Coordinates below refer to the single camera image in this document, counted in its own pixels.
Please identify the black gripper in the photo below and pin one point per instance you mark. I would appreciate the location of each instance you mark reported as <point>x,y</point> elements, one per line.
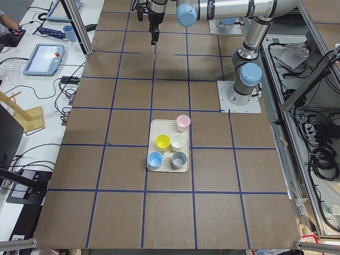
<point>155,16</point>

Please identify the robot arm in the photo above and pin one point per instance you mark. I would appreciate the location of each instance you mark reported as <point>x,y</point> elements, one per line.
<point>248,74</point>
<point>188,12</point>

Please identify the blue cup on desk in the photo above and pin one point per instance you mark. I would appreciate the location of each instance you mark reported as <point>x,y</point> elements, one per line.
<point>69,33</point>

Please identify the pink cup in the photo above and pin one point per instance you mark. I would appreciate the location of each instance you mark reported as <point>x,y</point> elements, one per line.
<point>183,122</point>

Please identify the yellow cup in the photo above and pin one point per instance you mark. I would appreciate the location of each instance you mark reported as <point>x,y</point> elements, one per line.
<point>162,142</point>

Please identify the cream white cup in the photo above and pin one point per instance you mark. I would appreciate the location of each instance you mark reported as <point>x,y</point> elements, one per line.
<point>177,142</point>

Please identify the grey cup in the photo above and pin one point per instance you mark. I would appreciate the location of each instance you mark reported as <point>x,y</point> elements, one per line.
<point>179,159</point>

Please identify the teach pendant tablet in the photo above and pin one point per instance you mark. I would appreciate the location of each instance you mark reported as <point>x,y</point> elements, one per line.
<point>44,60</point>
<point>57,13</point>

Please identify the cream plastic tray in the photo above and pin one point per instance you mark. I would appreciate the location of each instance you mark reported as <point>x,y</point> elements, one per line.
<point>169,128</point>

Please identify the wooden stand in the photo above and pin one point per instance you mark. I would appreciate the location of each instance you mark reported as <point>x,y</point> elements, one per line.
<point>30,119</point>

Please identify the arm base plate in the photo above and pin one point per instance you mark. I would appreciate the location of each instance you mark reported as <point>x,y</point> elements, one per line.
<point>231,102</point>
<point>225,26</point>

